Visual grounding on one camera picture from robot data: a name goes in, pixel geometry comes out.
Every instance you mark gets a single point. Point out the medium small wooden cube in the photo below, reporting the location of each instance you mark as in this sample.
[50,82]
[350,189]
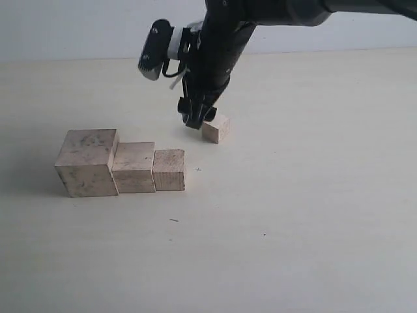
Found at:
[169,169]

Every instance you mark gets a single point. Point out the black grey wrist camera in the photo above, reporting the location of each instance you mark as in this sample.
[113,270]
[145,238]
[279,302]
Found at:
[162,44]

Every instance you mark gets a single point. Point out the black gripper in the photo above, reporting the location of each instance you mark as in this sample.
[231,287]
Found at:
[213,57]

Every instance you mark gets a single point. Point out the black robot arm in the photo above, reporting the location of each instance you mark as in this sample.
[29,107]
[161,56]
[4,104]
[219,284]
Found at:
[300,13]

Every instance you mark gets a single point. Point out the second largest wooden cube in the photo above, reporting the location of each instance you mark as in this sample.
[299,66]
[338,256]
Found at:
[132,167]

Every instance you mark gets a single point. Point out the smallest wooden cube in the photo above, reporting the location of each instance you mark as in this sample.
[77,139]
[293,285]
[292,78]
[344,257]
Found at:
[216,130]

